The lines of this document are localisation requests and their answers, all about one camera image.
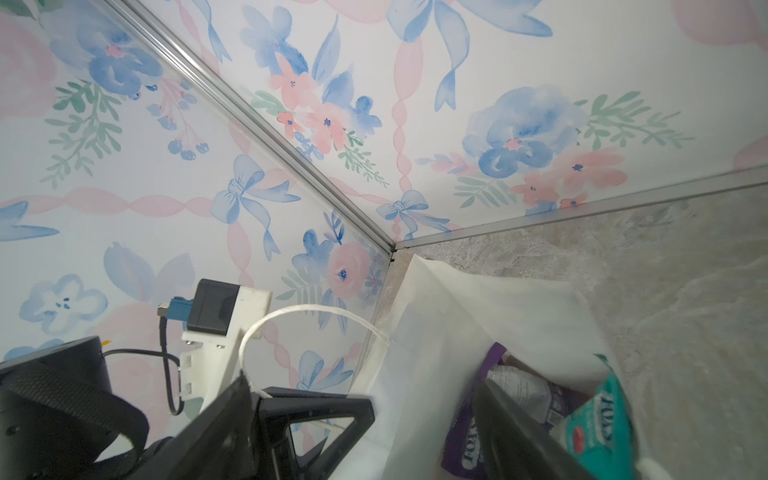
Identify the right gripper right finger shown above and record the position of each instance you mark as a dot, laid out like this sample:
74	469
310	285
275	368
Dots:
513	445

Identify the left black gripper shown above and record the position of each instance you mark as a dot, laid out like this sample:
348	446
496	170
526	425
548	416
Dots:
61	420

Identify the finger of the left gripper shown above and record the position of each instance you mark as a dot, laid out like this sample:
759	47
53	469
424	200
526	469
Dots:
300	434

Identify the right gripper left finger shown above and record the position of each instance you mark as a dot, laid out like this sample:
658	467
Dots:
221	443

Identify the teal mint candy bag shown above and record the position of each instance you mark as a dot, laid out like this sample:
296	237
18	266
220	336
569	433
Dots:
599	434

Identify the floral paper gift bag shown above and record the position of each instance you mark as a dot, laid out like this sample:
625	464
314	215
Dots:
425	354

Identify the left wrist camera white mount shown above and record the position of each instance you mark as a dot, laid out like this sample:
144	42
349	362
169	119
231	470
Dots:
215	321

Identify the left corner aluminium post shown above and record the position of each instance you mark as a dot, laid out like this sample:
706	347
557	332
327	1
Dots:
142	23

